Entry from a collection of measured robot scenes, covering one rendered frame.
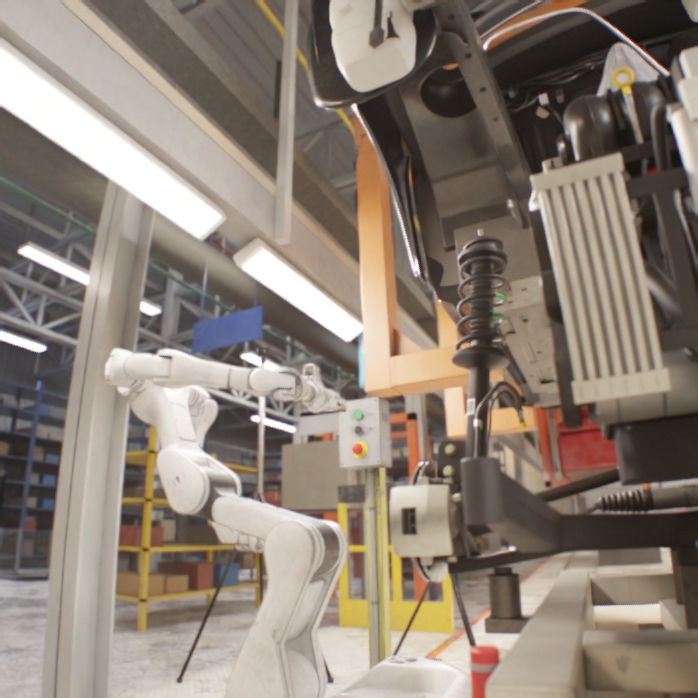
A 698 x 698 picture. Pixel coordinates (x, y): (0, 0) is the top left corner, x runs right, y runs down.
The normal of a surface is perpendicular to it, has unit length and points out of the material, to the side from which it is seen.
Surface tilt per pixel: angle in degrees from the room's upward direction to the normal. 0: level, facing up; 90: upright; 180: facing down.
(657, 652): 90
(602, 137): 123
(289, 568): 90
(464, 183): 132
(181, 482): 88
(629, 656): 90
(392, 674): 73
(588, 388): 106
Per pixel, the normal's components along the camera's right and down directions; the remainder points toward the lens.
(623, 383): -0.45, -0.01
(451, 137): -0.19, 0.73
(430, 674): -0.43, -0.55
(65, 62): 0.88, -0.17
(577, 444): -0.47, -0.28
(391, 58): 0.01, 0.95
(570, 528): 0.29, -0.32
